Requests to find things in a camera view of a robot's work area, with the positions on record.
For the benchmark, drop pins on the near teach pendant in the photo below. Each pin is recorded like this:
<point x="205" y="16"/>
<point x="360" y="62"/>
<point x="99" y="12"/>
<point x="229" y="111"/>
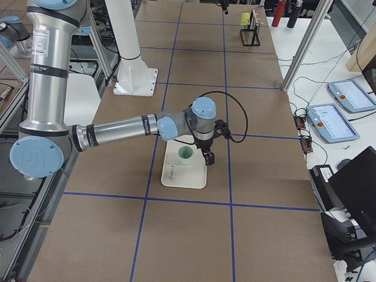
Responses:
<point x="331" y="124"/>

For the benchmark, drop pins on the white chair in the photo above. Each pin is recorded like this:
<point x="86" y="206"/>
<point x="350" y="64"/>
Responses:
<point x="82" y="100"/>

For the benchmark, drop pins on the black wire cup rack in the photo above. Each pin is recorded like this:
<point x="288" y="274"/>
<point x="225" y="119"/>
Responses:
<point x="250" y="33"/>

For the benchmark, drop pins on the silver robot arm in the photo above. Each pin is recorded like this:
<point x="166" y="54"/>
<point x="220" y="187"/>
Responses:
<point x="45" y="141"/>

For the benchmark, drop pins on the orange black circuit board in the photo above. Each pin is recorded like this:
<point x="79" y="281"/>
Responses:
<point x="300" y="121"/>

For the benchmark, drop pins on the cream rabbit tray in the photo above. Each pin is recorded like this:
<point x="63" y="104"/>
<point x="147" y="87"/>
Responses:
<point x="192" y="175"/>

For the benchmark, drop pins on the yellow cup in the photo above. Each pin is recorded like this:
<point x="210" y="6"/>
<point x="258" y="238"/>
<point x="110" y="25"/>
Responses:
<point x="245" y="19"/>

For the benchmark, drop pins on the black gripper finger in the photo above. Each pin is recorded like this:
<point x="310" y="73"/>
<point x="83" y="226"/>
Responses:
<point x="224" y="6"/>

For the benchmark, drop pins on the teach pendant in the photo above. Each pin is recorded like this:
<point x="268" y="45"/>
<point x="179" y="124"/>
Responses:
<point x="351" y="96"/>
<point x="331" y="124"/>

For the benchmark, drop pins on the black bottle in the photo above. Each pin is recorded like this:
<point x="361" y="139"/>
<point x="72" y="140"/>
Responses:
<point x="296" y="7"/>

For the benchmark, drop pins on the pale green cup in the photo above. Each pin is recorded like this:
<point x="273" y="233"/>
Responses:
<point x="185" y="154"/>

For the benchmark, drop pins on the aluminium frame post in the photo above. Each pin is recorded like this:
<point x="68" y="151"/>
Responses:
<point x="313" y="27"/>

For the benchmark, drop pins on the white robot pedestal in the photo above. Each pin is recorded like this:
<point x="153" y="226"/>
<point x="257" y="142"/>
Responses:
<point x="133" y="76"/>

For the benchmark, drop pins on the far teach pendant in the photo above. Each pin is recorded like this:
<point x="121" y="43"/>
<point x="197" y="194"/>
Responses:
<point x="351" y="96"/>

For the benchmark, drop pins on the black box with label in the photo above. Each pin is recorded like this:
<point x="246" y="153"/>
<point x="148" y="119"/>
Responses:
<point x="323" y="191"/>

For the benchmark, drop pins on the red bottle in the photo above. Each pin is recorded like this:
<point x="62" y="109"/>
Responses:
<point x="278" y="13"/>

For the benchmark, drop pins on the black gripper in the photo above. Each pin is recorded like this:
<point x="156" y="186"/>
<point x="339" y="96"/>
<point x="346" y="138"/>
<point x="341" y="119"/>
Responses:
<point x="204" y="145"/>

